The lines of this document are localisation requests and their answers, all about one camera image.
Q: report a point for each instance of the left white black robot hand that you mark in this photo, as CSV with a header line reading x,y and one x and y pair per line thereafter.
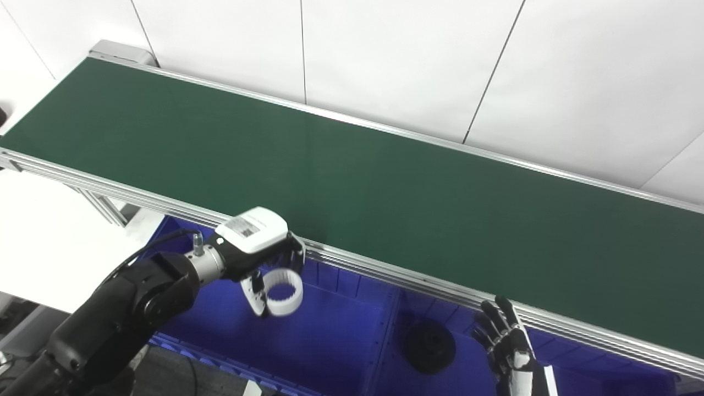
x,y
250,231

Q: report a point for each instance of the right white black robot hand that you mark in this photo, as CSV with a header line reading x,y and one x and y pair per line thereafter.
x,y
511,352

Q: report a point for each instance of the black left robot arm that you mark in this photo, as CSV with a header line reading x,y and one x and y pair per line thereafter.
x,y
121,313

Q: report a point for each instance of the blue plastic bin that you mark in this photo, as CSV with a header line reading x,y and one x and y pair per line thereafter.
x,y
330,335
473,379

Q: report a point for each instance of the black round disc part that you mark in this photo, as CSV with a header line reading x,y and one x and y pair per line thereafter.
x,y
430,347

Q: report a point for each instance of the green conveyor belt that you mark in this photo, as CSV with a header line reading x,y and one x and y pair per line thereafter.
x,y
385,273
385,192

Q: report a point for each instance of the aluminium conveyor support leg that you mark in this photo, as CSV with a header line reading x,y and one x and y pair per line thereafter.
x,y
104,206

